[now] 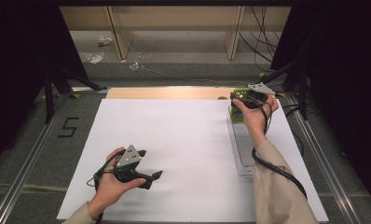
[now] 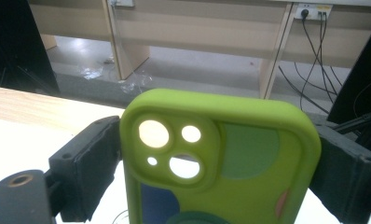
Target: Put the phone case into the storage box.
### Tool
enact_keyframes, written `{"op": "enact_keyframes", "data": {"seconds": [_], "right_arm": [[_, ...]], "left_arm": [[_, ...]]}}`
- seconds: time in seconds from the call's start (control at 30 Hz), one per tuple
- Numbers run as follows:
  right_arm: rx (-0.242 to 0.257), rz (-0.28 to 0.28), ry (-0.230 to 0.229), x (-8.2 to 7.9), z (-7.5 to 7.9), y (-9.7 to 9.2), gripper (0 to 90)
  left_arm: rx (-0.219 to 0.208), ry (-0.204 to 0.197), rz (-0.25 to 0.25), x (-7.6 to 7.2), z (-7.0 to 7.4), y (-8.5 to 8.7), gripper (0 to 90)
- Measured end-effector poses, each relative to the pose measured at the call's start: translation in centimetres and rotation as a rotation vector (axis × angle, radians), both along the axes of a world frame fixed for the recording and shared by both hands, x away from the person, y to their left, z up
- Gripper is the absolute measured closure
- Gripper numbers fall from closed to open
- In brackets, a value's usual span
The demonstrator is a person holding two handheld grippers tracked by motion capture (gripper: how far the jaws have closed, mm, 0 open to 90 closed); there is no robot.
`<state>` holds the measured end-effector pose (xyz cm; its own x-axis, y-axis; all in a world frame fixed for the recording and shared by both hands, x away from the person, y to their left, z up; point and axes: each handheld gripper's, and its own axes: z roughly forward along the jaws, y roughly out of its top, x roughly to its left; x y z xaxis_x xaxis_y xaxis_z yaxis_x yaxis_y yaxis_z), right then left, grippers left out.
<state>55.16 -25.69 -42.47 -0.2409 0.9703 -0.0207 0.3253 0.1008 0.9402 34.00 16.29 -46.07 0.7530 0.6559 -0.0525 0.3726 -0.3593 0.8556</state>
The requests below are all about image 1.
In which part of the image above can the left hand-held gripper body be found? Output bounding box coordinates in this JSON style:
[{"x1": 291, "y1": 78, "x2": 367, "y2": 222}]
[{"x1": 113, "y1": 145, "x2": 144, "y2": 185}]

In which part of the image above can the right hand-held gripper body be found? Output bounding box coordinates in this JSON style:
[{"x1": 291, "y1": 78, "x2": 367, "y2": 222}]
[{"x1": 234, "y1": 82, "x2": 277, "y2": 110}]

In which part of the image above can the green cartoon phone case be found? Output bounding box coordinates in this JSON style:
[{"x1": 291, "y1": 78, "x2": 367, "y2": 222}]
[{"x1": 229, "y1": 88, "x2": 253, "y2": 124}]

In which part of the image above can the clear plastic tray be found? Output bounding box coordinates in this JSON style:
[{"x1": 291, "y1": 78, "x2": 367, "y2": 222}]
[{"x1": 226, "y1": 105, "x2": 260, "y2": 177}]

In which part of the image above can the person's right hand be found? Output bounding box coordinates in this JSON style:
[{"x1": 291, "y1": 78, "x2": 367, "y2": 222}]
[{"x1": 232, "y1": 94, "x2": 280, "y2": 148}]

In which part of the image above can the person's left hand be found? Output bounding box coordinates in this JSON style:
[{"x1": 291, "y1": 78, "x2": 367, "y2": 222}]
[{"x1": 88, "y1": 147, "x2": 147, "y2": 219}]

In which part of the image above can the black metal stand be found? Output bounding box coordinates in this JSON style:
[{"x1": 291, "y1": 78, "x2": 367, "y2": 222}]
[
  {"x1": 247, "y1": 60, "x2": 309, "y2": 121},
  {"x1": 43, "y1": 64, "x2": 108, "y2": 125}
]

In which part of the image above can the white board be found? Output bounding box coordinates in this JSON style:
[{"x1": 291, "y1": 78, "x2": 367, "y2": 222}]
[{"x1": 56, "y1": 98, "x2": 330, "y2": 223}]

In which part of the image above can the light wooden table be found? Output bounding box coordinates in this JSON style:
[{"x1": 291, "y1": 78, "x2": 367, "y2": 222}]
[{"x1": 105, "y1": 87, "x2": 276, "y2": 101}]

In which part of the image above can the dark curtain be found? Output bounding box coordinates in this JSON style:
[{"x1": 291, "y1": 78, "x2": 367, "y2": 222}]
[
  {"x1": 270, "y1": 0, "x2": 371, "y2": 213},
  {"x1": 0, "y1": 0, "x2": 90, "y2": 173}
]

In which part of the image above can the light wooden shelf unit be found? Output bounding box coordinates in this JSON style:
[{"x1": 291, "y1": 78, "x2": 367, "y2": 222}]
[{"x1": 59, "y1": 6, "x2": 292, "y2": 61}]

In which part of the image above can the left hand-held gripper cable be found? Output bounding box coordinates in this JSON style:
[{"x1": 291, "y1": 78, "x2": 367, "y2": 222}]
[{"x1": 86, "y1": 150, "x2": 126, "y2": 224}]

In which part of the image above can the hand-held gripper cable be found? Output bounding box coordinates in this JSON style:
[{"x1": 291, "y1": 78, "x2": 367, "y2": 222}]
[
  {"x1": 86, "y1": 150, "x2": 126, "y2": 224},
  {"x1": 251, "y1": 96, "x2": 309, "y2": 201}
]

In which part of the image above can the black cable beside table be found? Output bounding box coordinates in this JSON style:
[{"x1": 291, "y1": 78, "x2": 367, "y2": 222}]
[{"x1": 281, "y1": 102, "x2": 307, "y2": 157}]

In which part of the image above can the bundle of black cables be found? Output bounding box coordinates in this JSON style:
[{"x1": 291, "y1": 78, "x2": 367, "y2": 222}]
[{"x1": 238, "y1": 6, "x2": 282, "y2": 74}]

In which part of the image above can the right hand-held gripper cable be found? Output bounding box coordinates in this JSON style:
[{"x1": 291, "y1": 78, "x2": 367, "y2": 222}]
[{"x1": 251, "y1": 96, "x2": 309, "y2": 201}]

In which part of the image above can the thin white floor cable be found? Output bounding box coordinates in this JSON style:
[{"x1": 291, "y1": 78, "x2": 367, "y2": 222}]
[{"x1": 124, "y1": 31, "x2": 284, "y2": 87}]

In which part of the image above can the aluminium rail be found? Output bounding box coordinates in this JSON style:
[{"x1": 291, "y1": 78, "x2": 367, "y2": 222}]
[
  {"x1": 284, "y1": 92, "x2": 363, "y2": 224},
  {"x1": 0, "y1": 92, "x2": 70, "y2": 224}
]

